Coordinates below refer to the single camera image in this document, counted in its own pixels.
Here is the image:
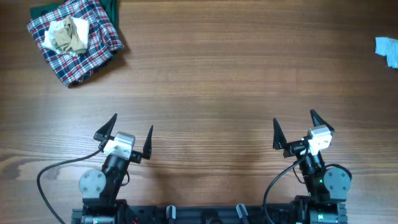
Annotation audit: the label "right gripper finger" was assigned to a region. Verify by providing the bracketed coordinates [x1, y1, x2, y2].
[310, 109, 335, 131]
[272, 118, 287, 150]

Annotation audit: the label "beige crumpled garment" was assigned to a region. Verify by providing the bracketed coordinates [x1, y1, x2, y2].
[52, 16, 89, 55]

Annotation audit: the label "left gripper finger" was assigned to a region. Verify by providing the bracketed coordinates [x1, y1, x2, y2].
[142, 126, 154, 160]
[96, 113, 118, 138]

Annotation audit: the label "light blue striped baby pants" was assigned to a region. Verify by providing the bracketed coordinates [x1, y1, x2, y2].
[375, 37, 397, 68]

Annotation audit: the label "dark green garment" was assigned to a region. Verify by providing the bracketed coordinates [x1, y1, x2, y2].
[30, 0, 119, 31]

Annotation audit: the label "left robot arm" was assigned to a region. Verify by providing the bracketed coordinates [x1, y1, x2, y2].
[71, 114, 153, 224]

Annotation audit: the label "white crumpled garment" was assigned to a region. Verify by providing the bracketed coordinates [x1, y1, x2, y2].
[41, 16, 90, 57]

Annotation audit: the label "red blue plaid garment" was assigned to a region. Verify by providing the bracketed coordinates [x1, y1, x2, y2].
[27, 0, 124, 86]

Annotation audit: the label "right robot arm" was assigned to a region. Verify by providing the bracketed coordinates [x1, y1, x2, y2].
[263, 109, 353, 223]

